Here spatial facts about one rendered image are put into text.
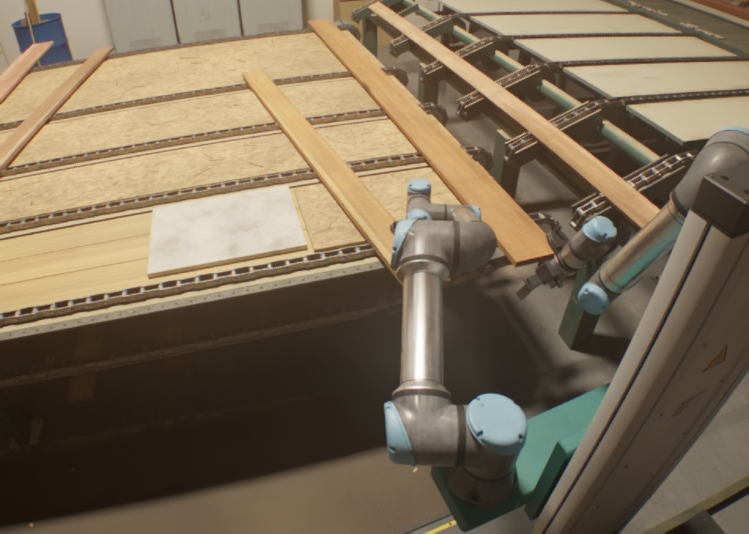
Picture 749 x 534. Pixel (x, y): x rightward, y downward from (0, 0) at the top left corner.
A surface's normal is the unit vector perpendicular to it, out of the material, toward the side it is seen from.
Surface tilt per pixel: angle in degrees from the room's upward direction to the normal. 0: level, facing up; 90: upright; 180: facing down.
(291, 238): 0
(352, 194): 0
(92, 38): 93
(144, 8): 90
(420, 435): 34
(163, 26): 90
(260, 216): 0
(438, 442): 44
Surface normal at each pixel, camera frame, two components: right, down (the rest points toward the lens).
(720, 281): 0.38, 0.58
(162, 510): 0.00, -0.78
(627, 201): -0.36, -0.66
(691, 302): -0.92, 0.24
